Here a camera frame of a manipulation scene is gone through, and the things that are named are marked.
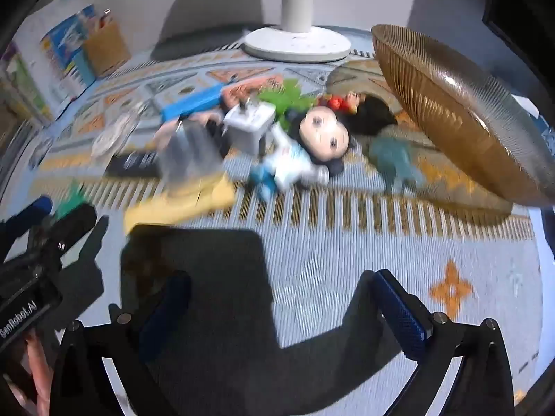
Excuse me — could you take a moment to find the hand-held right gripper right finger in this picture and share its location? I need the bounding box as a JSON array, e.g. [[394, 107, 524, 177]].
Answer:
[[373, 269, 527, 416]]

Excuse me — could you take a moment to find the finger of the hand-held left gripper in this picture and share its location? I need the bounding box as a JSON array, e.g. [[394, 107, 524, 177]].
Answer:
[[0, 195, 53, 243], [26, 203, 98, 265]]

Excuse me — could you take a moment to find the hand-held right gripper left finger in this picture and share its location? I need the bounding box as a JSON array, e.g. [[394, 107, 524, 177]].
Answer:
[[50, 271, 194, 416]]

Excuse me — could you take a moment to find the yellow sponge block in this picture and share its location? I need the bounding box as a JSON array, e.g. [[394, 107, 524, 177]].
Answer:
[[123, 173, 237, 235]]

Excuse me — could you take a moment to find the teal dinosaur toy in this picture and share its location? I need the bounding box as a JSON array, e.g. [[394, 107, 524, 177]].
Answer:
[[368, 136, 426, 193]]

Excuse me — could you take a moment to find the big-headed cartoon doll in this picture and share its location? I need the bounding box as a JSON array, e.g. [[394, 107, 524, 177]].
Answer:
[[249, 104, 352, 202]]

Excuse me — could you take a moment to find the amber ribbed glass bowl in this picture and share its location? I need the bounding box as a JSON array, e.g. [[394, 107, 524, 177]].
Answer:
[[370, 24, 555, 206]]

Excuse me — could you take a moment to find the person's left hand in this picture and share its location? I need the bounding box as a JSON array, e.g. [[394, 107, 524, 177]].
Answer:
[[0, 329, 55, 416]]

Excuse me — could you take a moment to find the green toy piece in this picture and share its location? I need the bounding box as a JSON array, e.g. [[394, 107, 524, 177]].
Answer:
[[54, 182, 89, 219]]

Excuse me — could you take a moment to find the black remote control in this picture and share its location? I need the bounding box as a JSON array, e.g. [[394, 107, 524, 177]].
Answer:
[[104, 151, 161, 178]]

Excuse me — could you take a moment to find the patterned woven mat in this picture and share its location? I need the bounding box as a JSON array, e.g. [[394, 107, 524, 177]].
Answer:
[[0, 26, 551, 416]]

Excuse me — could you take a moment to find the colourful picture book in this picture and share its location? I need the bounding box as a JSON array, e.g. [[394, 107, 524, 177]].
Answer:
[[39, 4, 98, 100]]

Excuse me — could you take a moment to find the blue rectangular box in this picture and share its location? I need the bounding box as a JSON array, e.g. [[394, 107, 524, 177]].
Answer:
[[160, 84, 224, 122]]

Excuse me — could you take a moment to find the cork pen holder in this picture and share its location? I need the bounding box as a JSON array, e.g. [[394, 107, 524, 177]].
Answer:
[[82, 19, 133, 79]]

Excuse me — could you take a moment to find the white charger plug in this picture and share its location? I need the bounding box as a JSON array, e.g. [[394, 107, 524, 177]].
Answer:
[[223, 99, 278, 157]]

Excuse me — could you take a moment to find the black round object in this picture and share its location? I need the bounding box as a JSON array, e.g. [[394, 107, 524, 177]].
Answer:
[[351, 95, 397, 135]]

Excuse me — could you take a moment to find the pink rectangular box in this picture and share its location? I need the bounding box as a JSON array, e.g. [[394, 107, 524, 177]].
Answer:
[[221, 79, 266, 105]]

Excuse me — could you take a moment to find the small red toy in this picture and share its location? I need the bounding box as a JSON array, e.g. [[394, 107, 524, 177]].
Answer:
[[325, 91, 362, 115]]

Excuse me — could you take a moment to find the round beige coaster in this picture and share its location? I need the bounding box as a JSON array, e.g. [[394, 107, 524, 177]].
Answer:
[[325, 61, 393, 100]]

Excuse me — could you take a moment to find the green plastic toy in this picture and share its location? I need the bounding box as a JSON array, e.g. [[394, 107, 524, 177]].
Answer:
[[258, 79, 317, 126]]

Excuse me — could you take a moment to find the white desk lamp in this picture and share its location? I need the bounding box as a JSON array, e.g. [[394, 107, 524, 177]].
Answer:
[[242, 0, 353, 63]]

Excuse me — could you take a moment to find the dark screen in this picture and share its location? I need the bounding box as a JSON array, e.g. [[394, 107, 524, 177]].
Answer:
[[481, 0, 555, 53]]

